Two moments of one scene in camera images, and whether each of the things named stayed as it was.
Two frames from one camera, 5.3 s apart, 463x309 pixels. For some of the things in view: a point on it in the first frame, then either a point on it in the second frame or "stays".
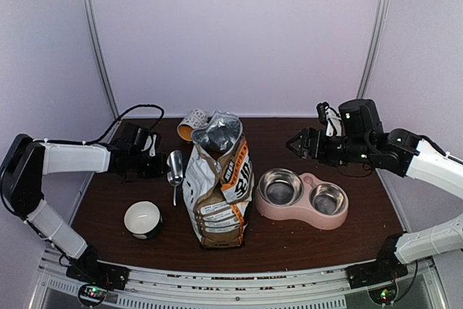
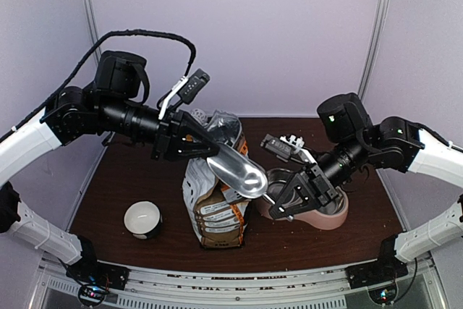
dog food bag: (218, 181) stays
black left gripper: (160, 168) → (173, 121)
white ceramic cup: (143, 219) stays
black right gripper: (309, 134) → (314, 189)
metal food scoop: (174, 174) → (239, 172)
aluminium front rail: (304, 289) stays
